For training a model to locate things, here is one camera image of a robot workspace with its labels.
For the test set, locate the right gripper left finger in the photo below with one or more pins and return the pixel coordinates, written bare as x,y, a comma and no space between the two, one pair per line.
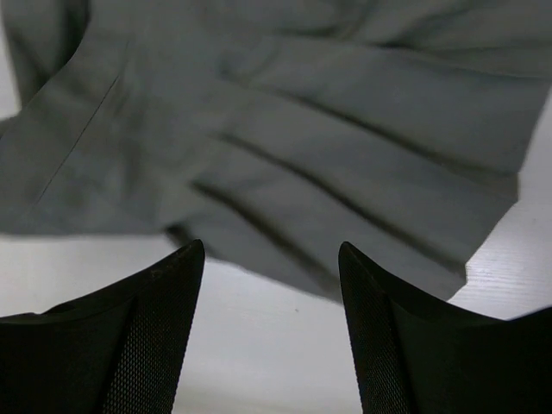
117,350

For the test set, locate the grey pleated skirt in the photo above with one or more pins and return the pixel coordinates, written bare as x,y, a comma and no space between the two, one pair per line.
274,131

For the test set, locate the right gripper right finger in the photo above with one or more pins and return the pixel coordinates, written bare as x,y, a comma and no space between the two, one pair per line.
414,353

